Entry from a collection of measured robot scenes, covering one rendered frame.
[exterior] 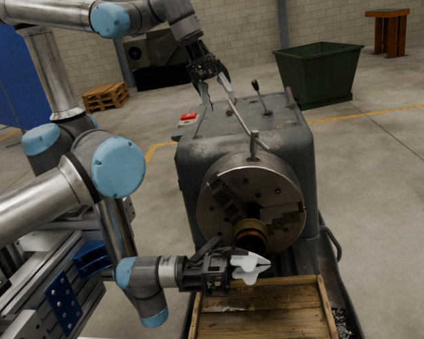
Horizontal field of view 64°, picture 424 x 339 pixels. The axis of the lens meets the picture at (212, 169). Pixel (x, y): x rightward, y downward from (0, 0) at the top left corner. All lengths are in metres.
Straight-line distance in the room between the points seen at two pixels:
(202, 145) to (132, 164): 0.45
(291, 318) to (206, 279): 0.28
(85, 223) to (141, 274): 0.38
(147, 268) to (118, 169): 0.27
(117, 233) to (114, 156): 0.30
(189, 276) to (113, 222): 0.24
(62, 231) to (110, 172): 0.58
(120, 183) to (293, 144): 0.58
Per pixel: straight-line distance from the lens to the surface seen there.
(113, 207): 0.87
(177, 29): 0.94
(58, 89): 1.21
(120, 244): 0.92
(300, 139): 1.07
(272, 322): 0.96
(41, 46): 1.20
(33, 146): 1.13
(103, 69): 11.58
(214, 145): 1.08
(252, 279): 0.81
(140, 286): 0.86
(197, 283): 0.80
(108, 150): 0.66
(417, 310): 2.26
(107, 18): 0.85
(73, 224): 1.19
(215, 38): 10.80
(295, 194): 0.96
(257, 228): 0.87
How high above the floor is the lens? 1.62
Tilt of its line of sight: 24 degrees down
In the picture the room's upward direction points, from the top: 11 degrees counter-clockwise
